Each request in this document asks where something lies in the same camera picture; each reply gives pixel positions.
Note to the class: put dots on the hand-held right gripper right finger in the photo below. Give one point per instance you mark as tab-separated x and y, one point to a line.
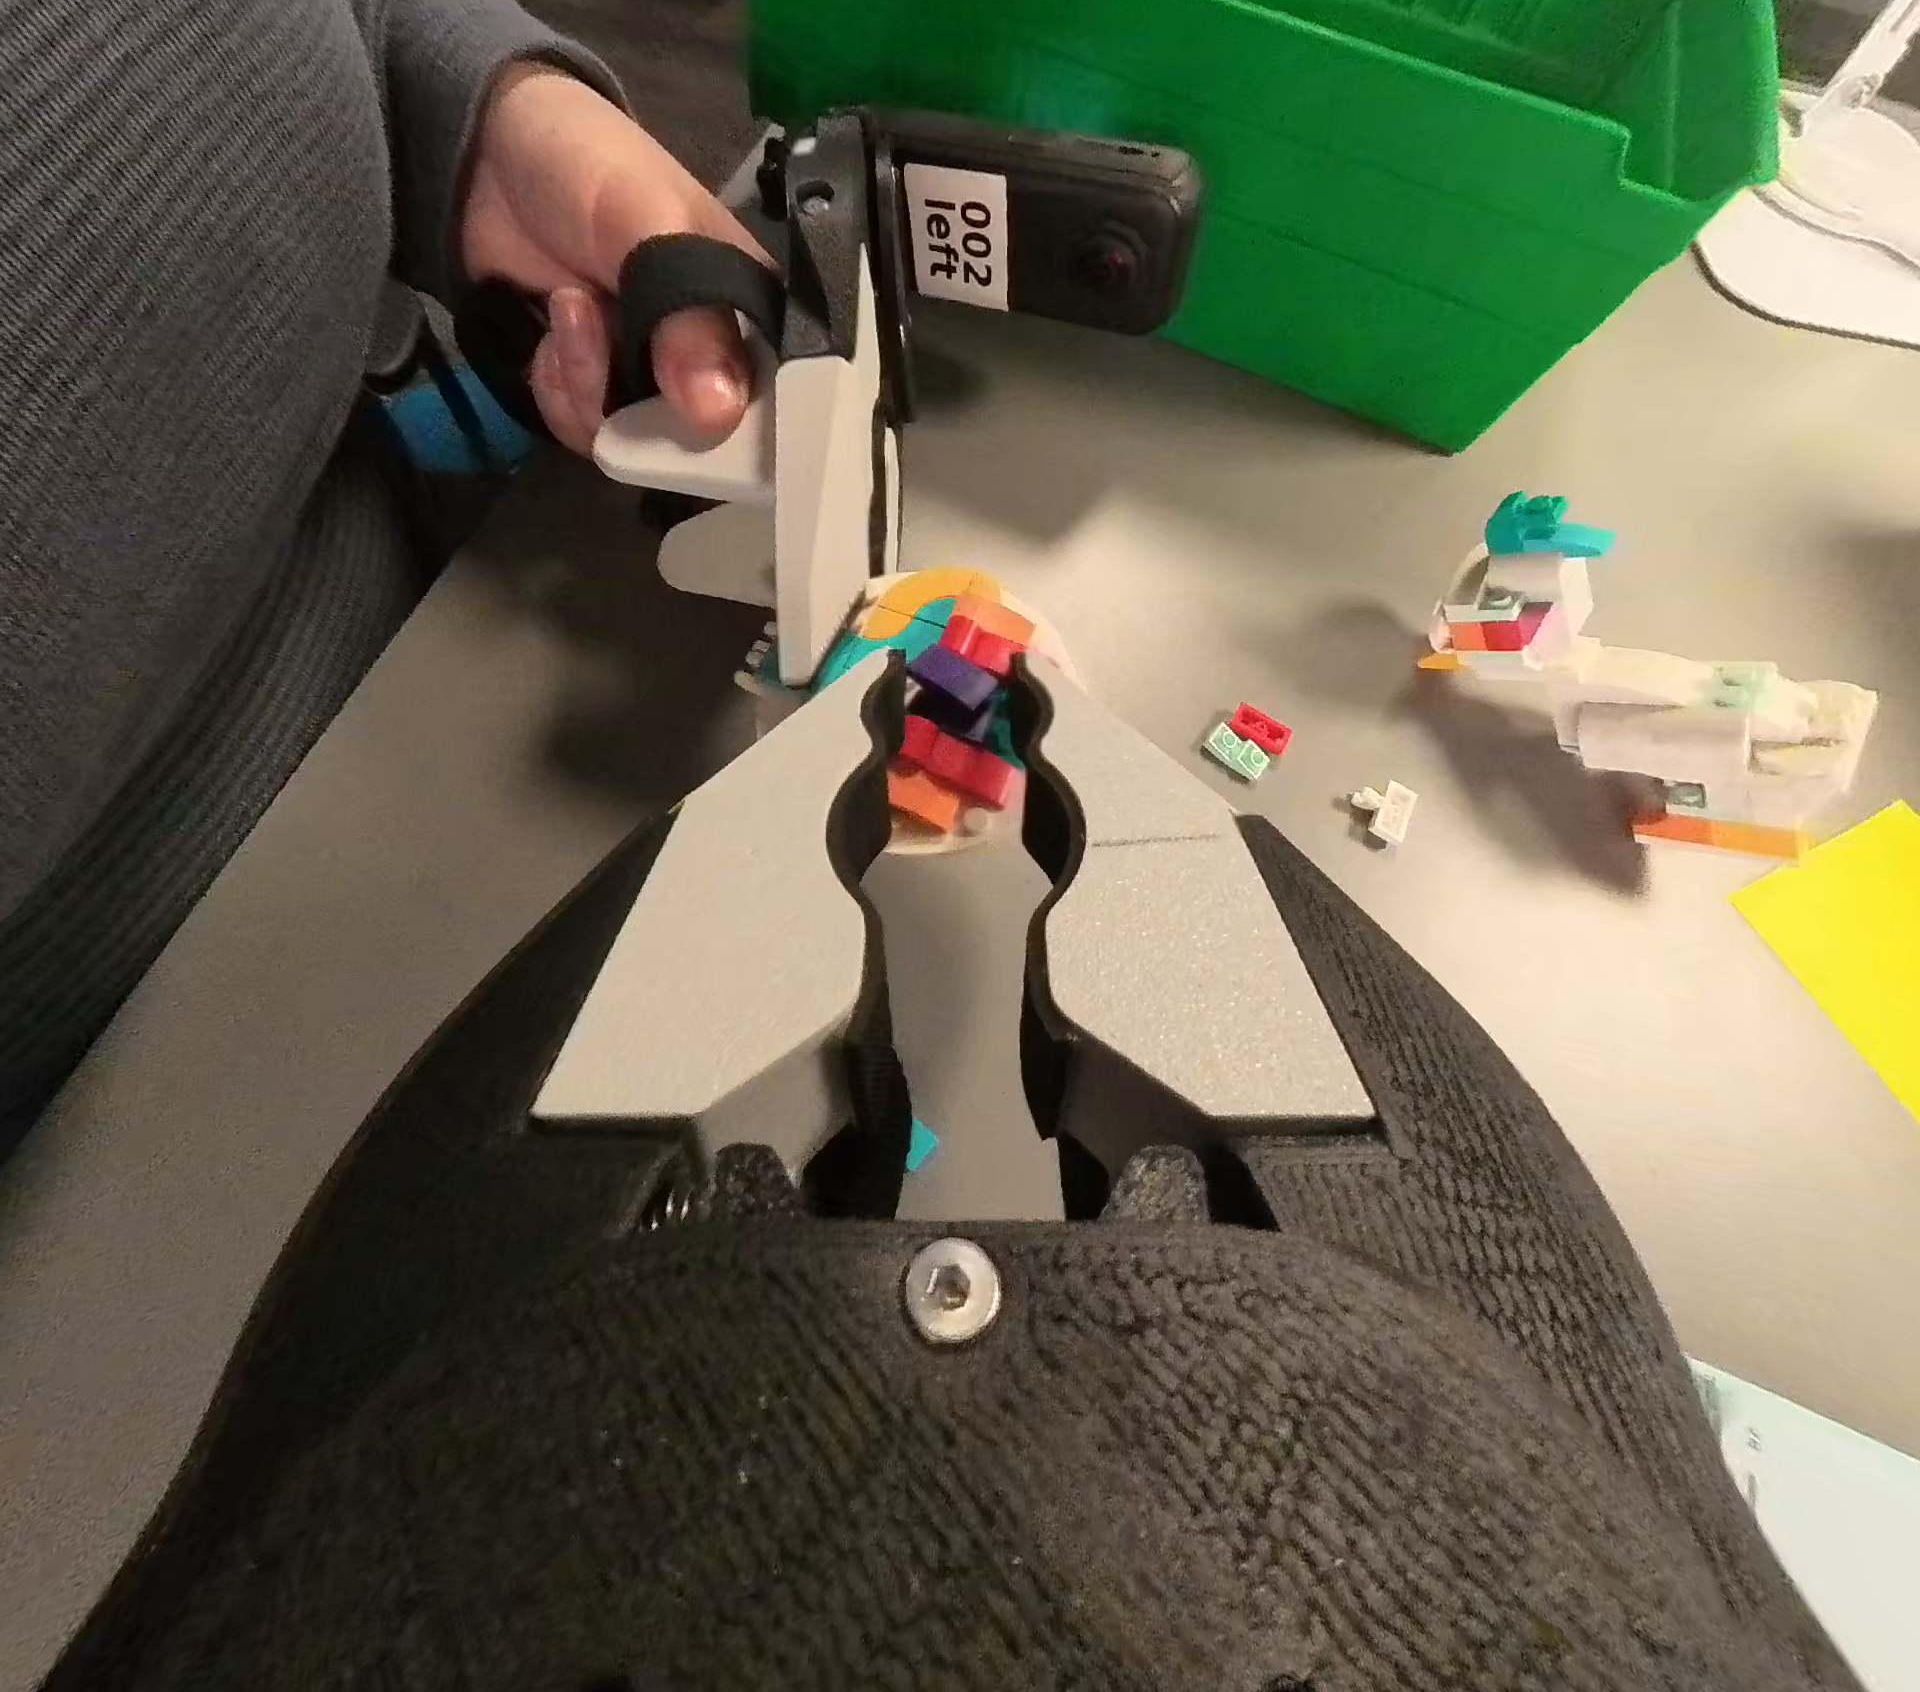
1215	973

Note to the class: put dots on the round colourful lego disc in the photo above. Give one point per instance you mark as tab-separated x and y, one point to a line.
961	763

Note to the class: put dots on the mint green lego plate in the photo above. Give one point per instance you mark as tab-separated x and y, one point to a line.
1234	754

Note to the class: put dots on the person's left hand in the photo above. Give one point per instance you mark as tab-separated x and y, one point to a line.
554	192

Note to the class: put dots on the white lego llama figure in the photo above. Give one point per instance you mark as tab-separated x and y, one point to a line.
1651	716

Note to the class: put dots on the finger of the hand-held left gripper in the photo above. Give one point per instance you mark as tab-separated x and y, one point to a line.
824	492

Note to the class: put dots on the green plastic bin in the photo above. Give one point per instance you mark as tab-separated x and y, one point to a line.
1351	222

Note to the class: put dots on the purple lego brick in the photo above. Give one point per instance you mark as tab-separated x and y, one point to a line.
945	675

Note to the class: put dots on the lego instruction booklet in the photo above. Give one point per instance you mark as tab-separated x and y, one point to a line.
1830	1542

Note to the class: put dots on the red lego plate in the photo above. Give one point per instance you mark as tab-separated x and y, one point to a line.
1263	729

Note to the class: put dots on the small teal lego tile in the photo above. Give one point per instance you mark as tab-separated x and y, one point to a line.
922	1145

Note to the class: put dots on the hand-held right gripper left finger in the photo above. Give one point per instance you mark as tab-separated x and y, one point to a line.
704	957

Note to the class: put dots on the yellow sticky note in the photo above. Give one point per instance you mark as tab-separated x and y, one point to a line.
1853	942

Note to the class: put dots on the white lego clip piece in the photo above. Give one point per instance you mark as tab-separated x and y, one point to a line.
1388	811

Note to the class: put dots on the blue plastic object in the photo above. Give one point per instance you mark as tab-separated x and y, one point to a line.
450	424

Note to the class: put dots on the person's left forearm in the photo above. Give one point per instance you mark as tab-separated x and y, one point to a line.
421	43

